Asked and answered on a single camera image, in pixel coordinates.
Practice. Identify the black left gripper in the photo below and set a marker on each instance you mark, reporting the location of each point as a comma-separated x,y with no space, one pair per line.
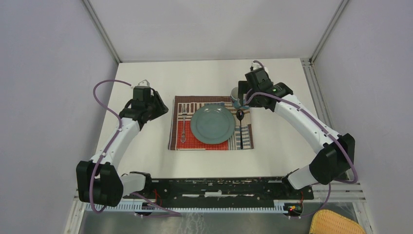
161,108

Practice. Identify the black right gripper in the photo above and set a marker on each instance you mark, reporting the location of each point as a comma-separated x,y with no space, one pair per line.
244,87

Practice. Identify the blue ceramic mug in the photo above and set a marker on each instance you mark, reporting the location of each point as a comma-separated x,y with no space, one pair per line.
235,100

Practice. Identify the black spoon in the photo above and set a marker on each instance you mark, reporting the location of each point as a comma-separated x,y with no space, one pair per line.
240,116

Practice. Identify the ornate silver fork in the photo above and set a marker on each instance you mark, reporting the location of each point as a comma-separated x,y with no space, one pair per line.
184,116

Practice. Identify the striped patchwork placemat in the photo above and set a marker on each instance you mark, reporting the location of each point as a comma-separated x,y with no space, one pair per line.
191,143

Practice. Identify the teal ceramic plate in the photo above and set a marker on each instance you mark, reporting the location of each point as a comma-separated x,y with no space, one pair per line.
212,124

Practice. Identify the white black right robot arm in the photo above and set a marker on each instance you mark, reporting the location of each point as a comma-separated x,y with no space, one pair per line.
334,151

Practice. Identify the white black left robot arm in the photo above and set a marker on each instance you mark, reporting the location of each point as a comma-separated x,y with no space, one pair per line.
98,182

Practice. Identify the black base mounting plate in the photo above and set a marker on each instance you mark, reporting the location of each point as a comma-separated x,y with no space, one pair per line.
231,192

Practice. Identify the yellow woven basket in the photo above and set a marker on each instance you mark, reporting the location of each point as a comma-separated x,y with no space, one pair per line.
328,222

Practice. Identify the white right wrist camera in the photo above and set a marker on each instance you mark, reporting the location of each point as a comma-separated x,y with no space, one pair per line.
255,65

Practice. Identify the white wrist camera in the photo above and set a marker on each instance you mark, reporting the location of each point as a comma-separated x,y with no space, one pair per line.
143,83
255,65

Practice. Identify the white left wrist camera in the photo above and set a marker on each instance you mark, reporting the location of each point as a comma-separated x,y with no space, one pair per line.
143,83

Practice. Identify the aluminium frame rails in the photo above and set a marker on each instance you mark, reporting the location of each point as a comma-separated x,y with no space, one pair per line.
346,199

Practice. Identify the white slotted cable duct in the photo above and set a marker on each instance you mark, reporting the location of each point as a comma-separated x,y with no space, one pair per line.
143,207

